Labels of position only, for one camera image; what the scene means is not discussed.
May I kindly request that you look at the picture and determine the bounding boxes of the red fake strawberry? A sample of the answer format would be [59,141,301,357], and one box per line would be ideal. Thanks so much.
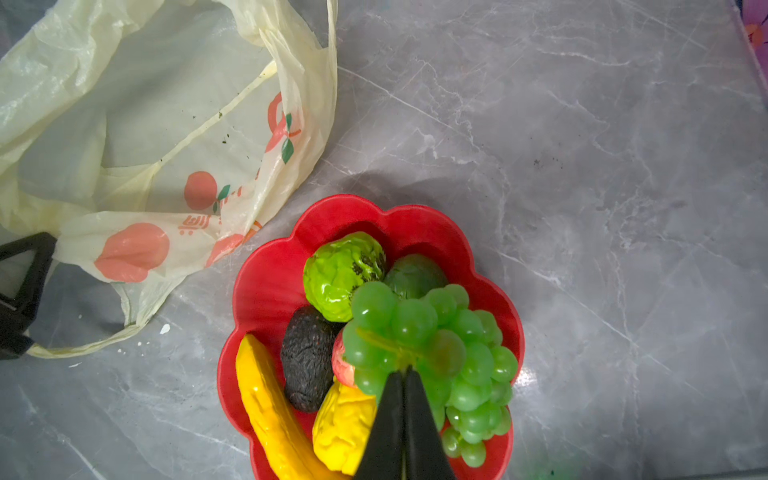
[331,331,356,388]

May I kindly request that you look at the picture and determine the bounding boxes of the yellow fake banana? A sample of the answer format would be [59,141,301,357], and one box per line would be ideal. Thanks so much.
[235,334,346,479]

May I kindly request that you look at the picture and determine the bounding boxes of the dark green fake fruit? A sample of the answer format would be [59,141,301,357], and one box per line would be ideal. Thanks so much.
[383,254,448,299]

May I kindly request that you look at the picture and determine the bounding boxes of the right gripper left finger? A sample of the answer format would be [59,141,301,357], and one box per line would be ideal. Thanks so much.
[354,371,404,480]

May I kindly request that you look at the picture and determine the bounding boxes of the red flower-shaped plate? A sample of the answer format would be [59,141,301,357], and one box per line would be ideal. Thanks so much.
[217,195,525,479]

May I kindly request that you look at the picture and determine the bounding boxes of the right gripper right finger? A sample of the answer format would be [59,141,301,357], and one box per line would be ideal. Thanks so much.
[403,368,456,480]

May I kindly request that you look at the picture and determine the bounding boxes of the dark fake avocado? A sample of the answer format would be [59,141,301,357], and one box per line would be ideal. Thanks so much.
[280,306,344,413]

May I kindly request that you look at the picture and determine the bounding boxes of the green fake grapes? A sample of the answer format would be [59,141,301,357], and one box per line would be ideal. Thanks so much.
[342,281,518,468]

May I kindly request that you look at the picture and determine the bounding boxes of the yellow fake lemon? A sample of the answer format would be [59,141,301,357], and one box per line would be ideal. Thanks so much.
[312,380,377,476]

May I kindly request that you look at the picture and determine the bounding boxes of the yellow plastic fruit-print bag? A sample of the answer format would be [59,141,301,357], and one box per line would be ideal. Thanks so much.
[1,1,338,359]

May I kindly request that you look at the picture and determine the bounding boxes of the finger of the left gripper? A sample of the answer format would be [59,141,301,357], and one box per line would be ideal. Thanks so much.
[1,232,57,360]

